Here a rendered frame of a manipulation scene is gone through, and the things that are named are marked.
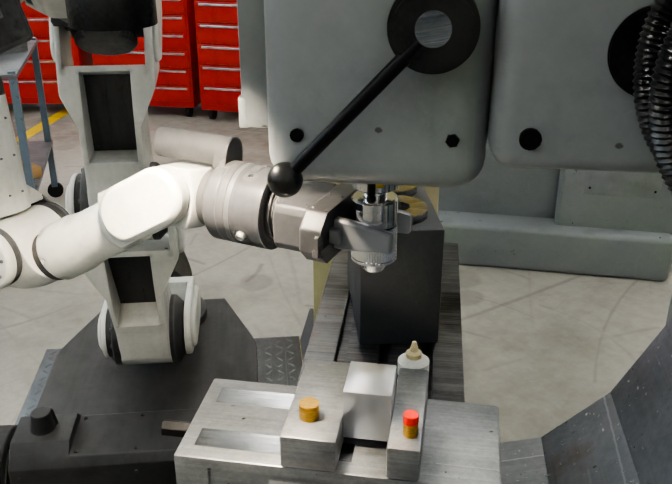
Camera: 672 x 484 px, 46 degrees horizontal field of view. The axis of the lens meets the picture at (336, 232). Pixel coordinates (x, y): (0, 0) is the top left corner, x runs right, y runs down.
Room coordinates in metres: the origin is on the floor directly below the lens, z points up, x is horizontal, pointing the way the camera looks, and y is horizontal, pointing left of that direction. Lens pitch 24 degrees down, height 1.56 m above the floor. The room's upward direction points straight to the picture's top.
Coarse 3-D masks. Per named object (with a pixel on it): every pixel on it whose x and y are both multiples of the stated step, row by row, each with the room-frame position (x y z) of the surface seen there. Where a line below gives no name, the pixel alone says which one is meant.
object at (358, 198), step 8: (360, 192) 0.75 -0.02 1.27; (392, 192) 0.75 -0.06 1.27; (352, 200) 0.74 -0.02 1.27; (360, 200) 0.73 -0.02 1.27; (376, 200) 0.73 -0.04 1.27; (384, 200) 0.73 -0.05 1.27; (392, 200) 0.73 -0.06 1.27; (360, 208) 0.72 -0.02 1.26; (368, 208) 0.72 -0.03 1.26; (376, 208) 0.72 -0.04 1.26; (384, 208) 0.72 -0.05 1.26; (392, 208) 0.73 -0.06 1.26
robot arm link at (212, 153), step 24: (168, 144) 0.84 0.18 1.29; (192, 144) 0.83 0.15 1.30; (216, 144) 0.82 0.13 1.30; (240, 144) 0.83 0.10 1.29; (192, 168) 0.81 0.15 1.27; (216, 168) 0.80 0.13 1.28; (192, 192) 0.80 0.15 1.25; (216, 192) 0.78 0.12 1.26; (192, 216) 0.79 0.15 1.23; (216, 216) 0.77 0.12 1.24
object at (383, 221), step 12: (360, 216) 0.72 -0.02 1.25; (372, 216) 0.72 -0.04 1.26; (384, 216) 0.72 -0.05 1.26; (396, 216) 0.73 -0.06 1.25; (384, 228) 0.72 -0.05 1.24; (396, 228) 0.74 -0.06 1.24; (396, 240) 0.74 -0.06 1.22; (360, 252) 0.72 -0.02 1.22; (396, 252) 0.74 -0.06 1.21; (360, 264) 0.72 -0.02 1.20; (372, 264) 0.72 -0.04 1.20; (384, 264) 0.72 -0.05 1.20
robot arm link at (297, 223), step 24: (240, 168) 0.80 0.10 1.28; (264, 168) 0.79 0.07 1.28; (240, 192) 0.77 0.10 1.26; (264, 192) 0.76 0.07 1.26; (312, 192) 0.77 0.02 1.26; (336, 192) 0.77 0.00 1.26; (240, 216) 0.76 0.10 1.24; (264, 216) 0.76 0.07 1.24; (288, 216) 0.73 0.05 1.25; (312, 216) 0.72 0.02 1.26; (336, 216) 0.73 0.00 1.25; (240, 240) 0.76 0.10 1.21; (264, 240) 0.76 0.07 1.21; (288, 240) 0.74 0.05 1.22; (312, 240) 0.70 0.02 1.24
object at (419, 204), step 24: (408, 192) 1.15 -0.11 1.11; (432, 216) 1.08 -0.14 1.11; (408, 240) 1.03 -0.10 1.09; (432, 240) 1.03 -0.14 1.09; (408, 264) 1.03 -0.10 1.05; (432, 264) 1.03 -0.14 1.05; (360, 288) 1.03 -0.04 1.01; (384, 288) 1.03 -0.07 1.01; (408, 288) 1.03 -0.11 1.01; (432, 288) 1.03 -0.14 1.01; (360, 312) 1.03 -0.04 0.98; (384, 312) 1.03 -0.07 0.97; (408, 312) 1.03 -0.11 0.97; (432, 312) 1.03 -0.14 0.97; (360, 336) 1.03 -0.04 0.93; (384, 336) 1.03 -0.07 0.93; (408, 336) 1.03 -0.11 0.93; (432, 336) 1.03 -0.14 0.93
